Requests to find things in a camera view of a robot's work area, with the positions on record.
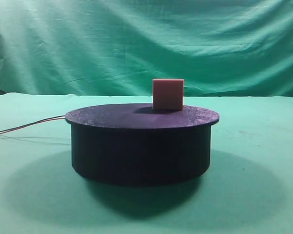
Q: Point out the pink cube block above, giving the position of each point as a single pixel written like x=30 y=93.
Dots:
x=168 y=94

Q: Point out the black round turntable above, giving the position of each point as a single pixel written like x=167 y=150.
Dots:
x=136 y=145

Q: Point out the green backdrop cloth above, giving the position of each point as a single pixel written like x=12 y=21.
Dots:
x=117 y=47

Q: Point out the green table cloth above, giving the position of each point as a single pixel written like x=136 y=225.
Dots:
x=248 y=188

